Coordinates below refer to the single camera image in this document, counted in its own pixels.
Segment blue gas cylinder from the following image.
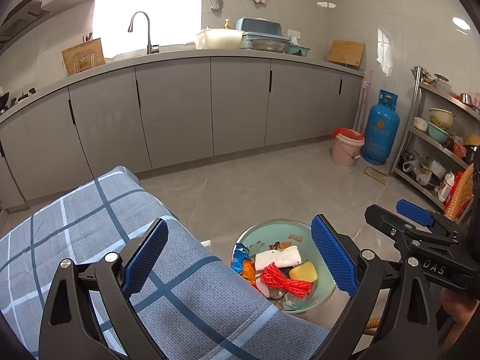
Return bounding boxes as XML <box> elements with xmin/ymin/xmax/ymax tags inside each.
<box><xmin>365</xmin><ymin>90</ymin><xmax>401</xmax><ymax>166</ymax></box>

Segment clear plastic bag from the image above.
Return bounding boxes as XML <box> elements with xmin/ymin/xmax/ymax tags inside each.
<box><xmin>279</xmin><ymin>292</ymin><xmax>312</xmax><ymax>312</ymax></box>

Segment red foam net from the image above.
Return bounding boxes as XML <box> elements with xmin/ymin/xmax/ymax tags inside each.
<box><xmin>260</xmin><ymin>263</ymin><xmax>313</xmax><ymax>297</ymax></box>

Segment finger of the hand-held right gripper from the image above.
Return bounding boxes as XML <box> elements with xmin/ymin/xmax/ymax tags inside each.
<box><xmin>364</xmin><ymin>204</ymin><xmax>457</xmax><ymax>251</ymax></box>
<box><xmin>396</xmin><ymin>199</ymin><xmax>466</xmax><ymax>229</ymax></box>

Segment white plastic tub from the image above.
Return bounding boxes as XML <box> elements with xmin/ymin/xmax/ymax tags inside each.
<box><xmin>195</xmin><ymin>27</ymin><xmax>245</xmax><ymax>50</ymax></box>

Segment blue dish rack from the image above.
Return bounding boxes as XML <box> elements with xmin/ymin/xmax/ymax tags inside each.
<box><xmin>235</xmin><ymin>17</ymin><xmax>291</xmax><ymax>50</ymax></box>

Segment pink bucket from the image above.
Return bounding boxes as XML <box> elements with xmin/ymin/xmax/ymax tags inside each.
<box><xmin>331</xmin><ymin>127</ymin><xmax>365</xmax><ymax>168</ymax></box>

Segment red bag liner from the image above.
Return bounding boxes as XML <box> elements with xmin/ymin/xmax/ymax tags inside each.
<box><xmin>334</xmin><ymin>127</ymin><xmax>364</xmax><ymax>143</ymax></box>

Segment metal cooking pots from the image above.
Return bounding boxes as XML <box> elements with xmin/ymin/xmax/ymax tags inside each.
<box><xmin>403</xmin><ymin>152</ymin><xmax>447</xmax><ymax>190</ymax></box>

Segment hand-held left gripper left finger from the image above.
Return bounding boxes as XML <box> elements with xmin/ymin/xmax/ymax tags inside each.
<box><xmin>38</xmin><ymin>217</ymin><xmax>169</xmax><ymax>360</ymax></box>

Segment metal shelf rack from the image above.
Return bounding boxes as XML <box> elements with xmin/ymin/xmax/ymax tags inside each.
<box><xmin>390</xmin><ymin>67</ymin><xmax>480</xmax><ymax>226</ymax></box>

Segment grey base cabinets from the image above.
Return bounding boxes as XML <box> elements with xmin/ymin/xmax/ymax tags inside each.
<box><xmin>0</xmin><ymin>45</ymin><xmax>365</xmax><ymax>211</ymax></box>

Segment red plastic bag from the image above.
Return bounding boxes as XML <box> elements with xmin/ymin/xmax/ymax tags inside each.
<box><xmin>448</xmin><ymin>135</ymin><xmax>467</xmax><ymax>158</ymax></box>

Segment white foam net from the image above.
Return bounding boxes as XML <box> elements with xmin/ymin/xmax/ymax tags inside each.
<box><xmin>275</xmin><ymin>245</ymin><xmax>302</xmax><ymax>269</ymax></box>

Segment metal basin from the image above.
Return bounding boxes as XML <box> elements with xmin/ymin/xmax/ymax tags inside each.
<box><xmin>250</xmin><ymin>38</ymin><xmax>290</xmax><ymax>52</ymax></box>

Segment green waste bin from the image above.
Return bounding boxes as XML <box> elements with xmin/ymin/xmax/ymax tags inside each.
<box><xmin>233</xmin><ymin>219</ymin><xmax>336</xmax><ymax>314</ymax></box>

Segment metal faucet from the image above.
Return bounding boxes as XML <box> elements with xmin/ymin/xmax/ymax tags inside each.
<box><xmin>127</xmin><ymin>11</ymin><xmax>160</xmax><ymax>55</ymax></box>

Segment wooden cutting board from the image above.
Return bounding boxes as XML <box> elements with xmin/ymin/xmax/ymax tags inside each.
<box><xmin>327</xmin><ymin>40</ymin><xmax>365</xmax><ymax>69</ymax></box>
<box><xmin>62</xmin><ymin>38</ymin><xmax>106</xmax><ymax>76</ymax></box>

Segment green plastic basket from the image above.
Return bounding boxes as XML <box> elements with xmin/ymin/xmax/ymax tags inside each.
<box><xmin>427</xmin><ymin>122</ymin><xmax>450</xmax><ymax>144</ymax></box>

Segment twisted orange blue wrapper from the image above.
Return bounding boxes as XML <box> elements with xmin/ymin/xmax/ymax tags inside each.
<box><xmin>230</xmin><ymin>243</ymin><xmax>257</xmax><ymax>280</ymax></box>

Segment range hood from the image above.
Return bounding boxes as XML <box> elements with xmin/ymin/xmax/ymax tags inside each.
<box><xmin>0</xmin><ymin>0</ymin><xmax>53</xmax><ymax>49</ymax></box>

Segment person's right hand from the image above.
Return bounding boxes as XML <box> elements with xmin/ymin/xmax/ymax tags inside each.
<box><xmin>439</xmin><ymin>287</ymin><xmax>480</xmax><ymax>349</ymax></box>

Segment yellow sponge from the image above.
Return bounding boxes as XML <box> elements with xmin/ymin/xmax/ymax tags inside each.
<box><xmin>289</xmin><ymin>262</ymin><xmax>319</xmax><ymax>283</ymax></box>

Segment gas stove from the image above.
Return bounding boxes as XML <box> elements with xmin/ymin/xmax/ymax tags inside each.
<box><xmin>7</xmin><ymin>88</ymin><xmax>38</xmax><ymax>106</ymax></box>

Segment flat cardboard sheet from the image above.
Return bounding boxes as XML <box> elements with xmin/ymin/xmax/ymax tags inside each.
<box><xmin>364</xmin><ymin>167</ymin><xmax>388</xmax><ymax>185</ymax></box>

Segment blue checked tablecloth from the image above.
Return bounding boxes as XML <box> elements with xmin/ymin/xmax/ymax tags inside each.
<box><xmin>0</xmin><ymin>166</ymin><xmax>331</xmax><ymax>360</ymax></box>

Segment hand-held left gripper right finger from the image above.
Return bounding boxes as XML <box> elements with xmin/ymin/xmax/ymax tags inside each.
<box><xmin>310</xmin><ymin>214</ymin><xmax>439</xmax><ymax>360</ymax></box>

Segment pink broom handle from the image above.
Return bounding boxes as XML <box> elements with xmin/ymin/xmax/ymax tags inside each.
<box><xmin>354</xmin><ymin>70</ymin><xmax>374</xmax><ymax>132</ymax></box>

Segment white plastic bottle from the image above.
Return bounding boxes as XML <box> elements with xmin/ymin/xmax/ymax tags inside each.
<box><xmin>437</xmin><ymin>172</ymin><xmax>456</xmax><ymax>203</ymax></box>

